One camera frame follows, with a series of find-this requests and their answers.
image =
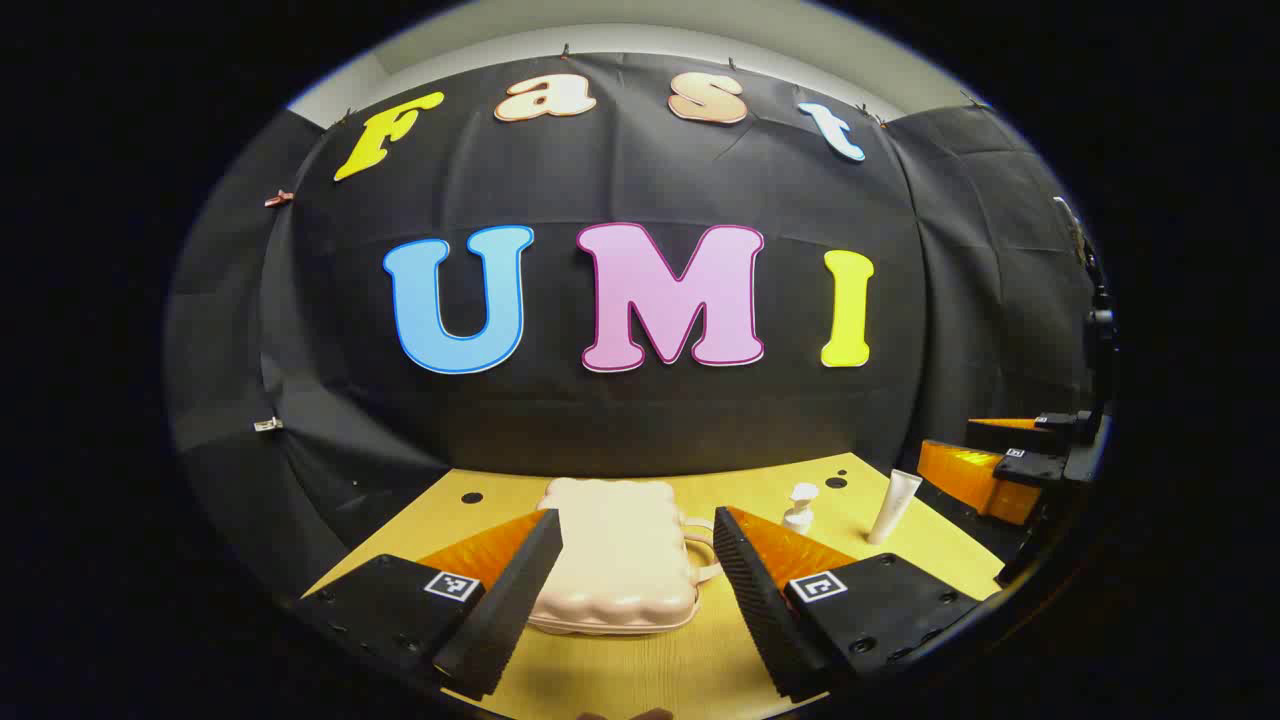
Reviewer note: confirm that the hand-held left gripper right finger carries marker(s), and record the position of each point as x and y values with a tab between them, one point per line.
765	610

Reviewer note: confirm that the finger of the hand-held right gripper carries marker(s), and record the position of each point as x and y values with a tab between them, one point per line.
1020	437
970	478

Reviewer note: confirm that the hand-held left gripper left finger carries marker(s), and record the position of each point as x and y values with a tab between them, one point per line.
505	610

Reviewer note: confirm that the white squeeze tube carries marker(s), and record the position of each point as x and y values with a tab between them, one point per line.
893	508

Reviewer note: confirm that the white pump bottle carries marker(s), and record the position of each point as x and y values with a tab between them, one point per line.
800	512

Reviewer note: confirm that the pink suitcase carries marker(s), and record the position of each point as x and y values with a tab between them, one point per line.
620	555

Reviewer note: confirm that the black backdrop cloth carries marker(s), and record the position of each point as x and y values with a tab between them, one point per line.
640	420

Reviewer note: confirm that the red clip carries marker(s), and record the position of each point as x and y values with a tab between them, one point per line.
279	199

